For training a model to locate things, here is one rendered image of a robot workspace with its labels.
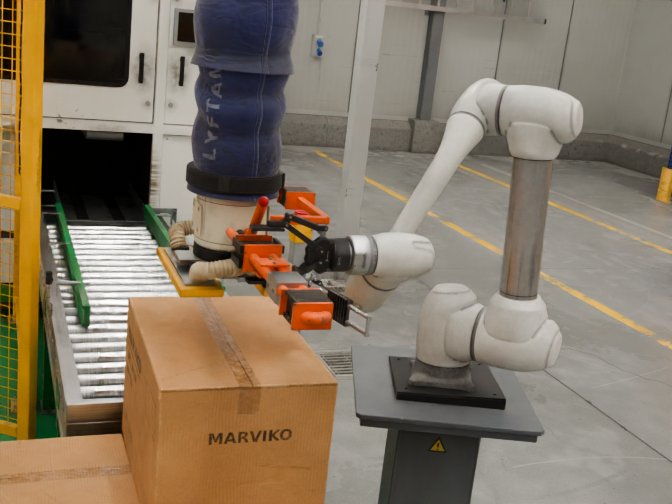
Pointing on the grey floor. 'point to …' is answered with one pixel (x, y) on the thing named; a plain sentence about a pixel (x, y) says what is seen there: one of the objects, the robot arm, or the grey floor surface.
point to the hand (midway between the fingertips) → (257, 254)
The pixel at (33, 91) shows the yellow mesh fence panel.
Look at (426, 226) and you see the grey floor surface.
